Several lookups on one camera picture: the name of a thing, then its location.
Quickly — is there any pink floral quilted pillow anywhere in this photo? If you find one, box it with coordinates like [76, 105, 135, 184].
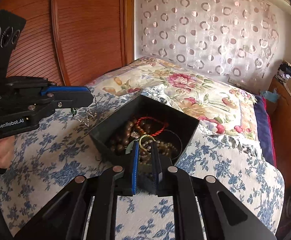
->
[90, 57, 257, 140]

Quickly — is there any wooden side cabinet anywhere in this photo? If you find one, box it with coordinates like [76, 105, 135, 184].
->
[269, 78, 291, 187]

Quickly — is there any brown wooden bead bracelet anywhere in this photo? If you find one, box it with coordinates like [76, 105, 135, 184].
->
[109, 119, 151, 156]

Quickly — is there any wooden slatted headboard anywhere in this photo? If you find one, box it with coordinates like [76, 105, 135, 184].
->
[0, 0, 134, 86]

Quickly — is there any green stone silver pendant necklace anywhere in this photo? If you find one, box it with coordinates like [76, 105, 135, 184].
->
[71, 95, 99, 128]

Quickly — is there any gold pearl ring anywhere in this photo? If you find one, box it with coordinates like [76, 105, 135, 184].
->
[138, 134, 157, 152]

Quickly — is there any dark blue pillow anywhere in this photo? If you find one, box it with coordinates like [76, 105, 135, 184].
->
[254, 95, 277, 167]

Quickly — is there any pale green jade bangle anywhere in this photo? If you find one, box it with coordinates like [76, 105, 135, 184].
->
[125, 140, 135, 154]

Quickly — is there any person's left hand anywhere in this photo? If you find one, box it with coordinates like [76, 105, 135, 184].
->
[0, 136, 15, 169]

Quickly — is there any blue floral white bedspread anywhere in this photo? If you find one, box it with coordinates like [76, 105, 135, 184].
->
[0, 86, 285, 239]

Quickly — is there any black jewelry box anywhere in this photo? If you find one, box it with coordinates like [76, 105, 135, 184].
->
[90, 95, 199, 164]

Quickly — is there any red braided cord bracelet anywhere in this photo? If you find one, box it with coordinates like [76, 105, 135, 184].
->
[137, 116, 169, 138]

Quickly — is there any cream pearl necklace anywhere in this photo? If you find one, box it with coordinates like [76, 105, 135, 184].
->
[140, 138, 179, 163]

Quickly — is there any sheer circle-patterned curtain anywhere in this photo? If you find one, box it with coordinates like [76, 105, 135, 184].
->
[135, 0, 291, 90]

